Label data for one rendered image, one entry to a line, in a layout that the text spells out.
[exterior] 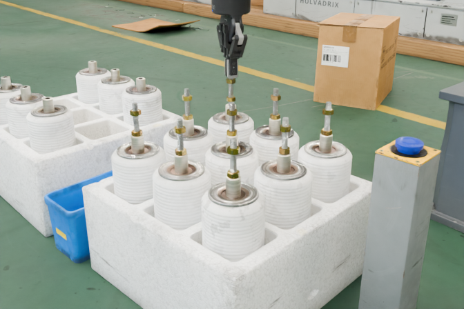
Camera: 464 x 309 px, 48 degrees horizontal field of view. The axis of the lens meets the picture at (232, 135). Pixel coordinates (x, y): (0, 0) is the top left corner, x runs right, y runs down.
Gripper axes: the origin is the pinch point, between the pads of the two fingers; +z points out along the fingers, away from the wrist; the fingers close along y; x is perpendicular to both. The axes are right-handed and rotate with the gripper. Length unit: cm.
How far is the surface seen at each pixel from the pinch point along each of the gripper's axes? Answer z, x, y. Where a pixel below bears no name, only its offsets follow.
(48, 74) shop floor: 36, -40, -149
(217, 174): 13.6, -8.6, 19.1
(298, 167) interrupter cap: 10.5, 3.0, 26.8
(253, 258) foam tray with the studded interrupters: 17.9, -9.1, 38.6
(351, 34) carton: 9, 66, -66
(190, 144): 11.3, -11.1, 10.0
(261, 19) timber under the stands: 31, 96, -232
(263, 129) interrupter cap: 10.6, 3.8, 8.6
